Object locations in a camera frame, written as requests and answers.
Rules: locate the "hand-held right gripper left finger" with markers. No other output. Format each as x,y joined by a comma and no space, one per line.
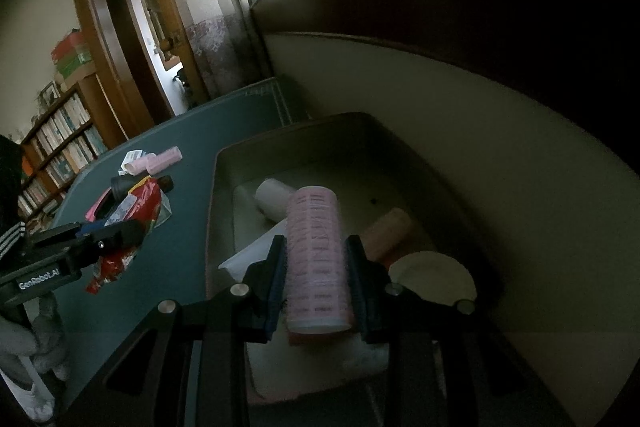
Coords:
275,277

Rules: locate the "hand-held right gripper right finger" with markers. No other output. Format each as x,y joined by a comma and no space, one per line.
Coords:
356,277

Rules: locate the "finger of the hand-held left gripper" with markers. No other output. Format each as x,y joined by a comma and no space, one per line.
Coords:
120,234
92,227

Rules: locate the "white printed paper packet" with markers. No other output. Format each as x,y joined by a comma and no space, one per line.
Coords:
255,252

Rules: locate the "red snack packet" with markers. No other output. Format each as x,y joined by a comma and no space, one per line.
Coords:
142,207

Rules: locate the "large pink hair roller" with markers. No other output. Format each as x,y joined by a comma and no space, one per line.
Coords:
315,257

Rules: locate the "black plastic funnel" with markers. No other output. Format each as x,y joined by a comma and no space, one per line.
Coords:
125,187

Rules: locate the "thick pink foam curler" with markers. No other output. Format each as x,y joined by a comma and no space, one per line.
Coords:
387,232

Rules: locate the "white gauze roll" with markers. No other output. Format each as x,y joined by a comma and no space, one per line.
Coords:
272,199

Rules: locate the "grey plastic bin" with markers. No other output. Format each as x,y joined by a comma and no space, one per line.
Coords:
350,142

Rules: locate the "person's left forearm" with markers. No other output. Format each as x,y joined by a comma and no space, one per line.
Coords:
10,187

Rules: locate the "person's left hand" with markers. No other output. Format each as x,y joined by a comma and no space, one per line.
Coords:
30,342

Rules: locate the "pink hairbrush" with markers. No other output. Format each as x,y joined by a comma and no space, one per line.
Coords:
97,207

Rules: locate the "small pale pink roller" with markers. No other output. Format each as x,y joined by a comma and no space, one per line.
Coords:
136,168

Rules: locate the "white round lid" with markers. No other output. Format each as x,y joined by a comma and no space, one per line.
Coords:
432,277

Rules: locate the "small white box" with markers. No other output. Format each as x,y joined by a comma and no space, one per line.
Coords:
132,155

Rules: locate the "rows of books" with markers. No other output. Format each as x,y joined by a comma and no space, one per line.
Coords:
65,127

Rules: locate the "wooden bookshelf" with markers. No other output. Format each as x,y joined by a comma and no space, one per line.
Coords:
112,122

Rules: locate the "white garment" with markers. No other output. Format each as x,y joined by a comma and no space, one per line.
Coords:
25,392

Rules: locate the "stack of cardboard boxes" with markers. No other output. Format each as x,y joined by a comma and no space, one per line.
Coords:
75,57

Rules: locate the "patterned lace curtain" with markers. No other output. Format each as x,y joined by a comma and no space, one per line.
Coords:
215,7

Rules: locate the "wooden door frame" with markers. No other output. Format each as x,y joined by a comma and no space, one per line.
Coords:
82,7

